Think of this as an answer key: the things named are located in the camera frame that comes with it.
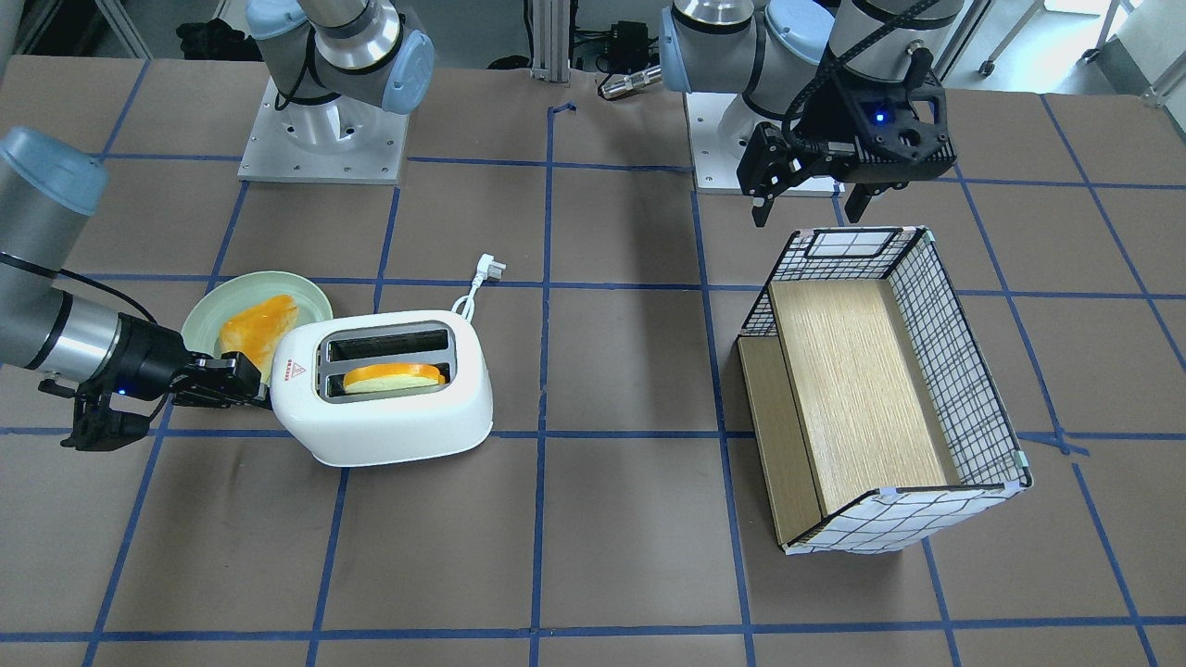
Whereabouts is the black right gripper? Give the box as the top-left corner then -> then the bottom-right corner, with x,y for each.
62,315 -> 272,452

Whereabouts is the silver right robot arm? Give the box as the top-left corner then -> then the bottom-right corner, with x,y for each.
1,127 -> 270,451

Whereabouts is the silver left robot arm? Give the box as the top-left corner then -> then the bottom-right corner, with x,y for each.
658,1 -> 962,227

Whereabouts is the orange toast slice on plate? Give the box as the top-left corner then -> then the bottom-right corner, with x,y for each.
219,293 -> 299,385

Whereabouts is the white two-slot toaster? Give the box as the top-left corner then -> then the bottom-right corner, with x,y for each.
270,309 -> 493,466

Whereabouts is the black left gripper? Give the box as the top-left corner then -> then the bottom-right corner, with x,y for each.
737,46 -> 958,228

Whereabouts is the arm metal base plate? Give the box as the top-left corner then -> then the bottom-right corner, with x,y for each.
237,80 -> 410,185
684,91 -> 849,196

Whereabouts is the silver metal connector plug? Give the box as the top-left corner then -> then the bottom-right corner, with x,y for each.
597,65 -> 663,101

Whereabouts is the white toaster power cord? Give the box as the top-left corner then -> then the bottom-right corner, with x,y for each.
451,255 -> 508,322

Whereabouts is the yellow bread slice in toaster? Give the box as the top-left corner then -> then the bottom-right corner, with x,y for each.
342,362 -> 448,394

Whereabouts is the light green round plate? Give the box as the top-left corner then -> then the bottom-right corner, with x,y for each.
181,271 -> 332,358

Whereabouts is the grid-pattern wooden storage box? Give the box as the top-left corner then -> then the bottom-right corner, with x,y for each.
737,225 -> 1033,555

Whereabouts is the aluminium frame post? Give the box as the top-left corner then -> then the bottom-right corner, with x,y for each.
524,1 -> 574,87

